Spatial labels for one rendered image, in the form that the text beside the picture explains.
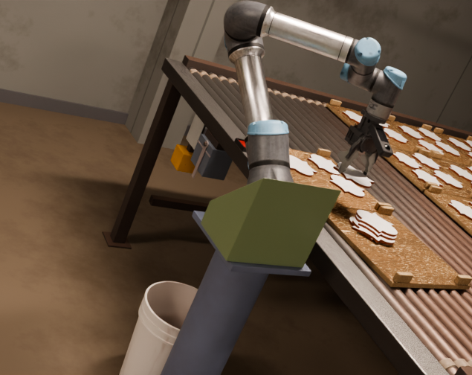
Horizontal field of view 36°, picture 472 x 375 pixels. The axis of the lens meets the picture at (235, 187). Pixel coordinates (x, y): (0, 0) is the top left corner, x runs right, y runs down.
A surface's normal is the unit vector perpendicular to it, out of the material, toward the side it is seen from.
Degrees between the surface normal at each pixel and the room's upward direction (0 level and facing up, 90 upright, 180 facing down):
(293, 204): 90
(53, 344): 0
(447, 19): 90
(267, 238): 90
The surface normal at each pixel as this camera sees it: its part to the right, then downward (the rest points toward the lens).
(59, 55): 0.42, 0.51
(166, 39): -0.83, -0.12
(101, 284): 0.37, -0.85
